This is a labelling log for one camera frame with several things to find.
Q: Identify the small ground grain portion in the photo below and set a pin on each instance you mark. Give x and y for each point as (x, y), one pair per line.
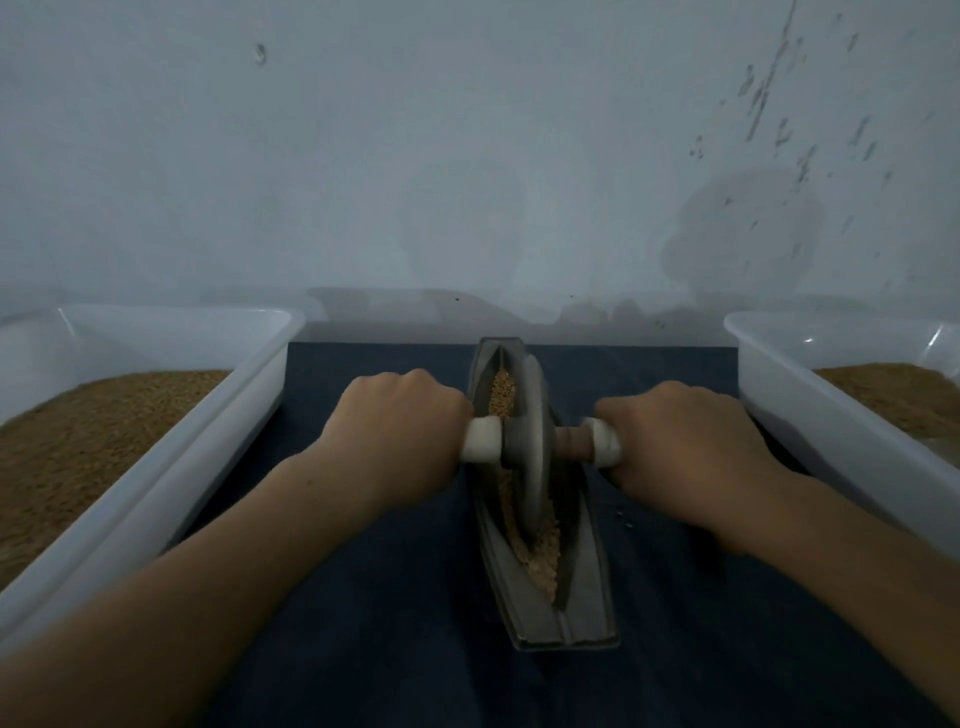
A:
(540, 555)

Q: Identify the white plastic tray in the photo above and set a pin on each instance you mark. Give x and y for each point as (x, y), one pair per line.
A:
(180, 450)
(825, 428)

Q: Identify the dark blue tablecloth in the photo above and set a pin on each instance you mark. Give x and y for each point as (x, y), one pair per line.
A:
(405, 645)

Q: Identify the person's left forearm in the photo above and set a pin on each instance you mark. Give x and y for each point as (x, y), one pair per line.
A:
(180, 615)

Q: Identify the person's right forearm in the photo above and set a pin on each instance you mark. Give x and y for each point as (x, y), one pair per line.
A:
(863, 585)

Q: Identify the boat-shaped metal grinding trough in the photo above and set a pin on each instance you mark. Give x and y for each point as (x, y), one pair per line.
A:
(582, 615)

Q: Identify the person's right hand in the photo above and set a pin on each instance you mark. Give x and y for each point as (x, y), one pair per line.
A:
(687, 450)

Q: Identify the person's left hand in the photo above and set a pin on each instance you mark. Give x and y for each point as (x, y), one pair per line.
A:
(387, 438)

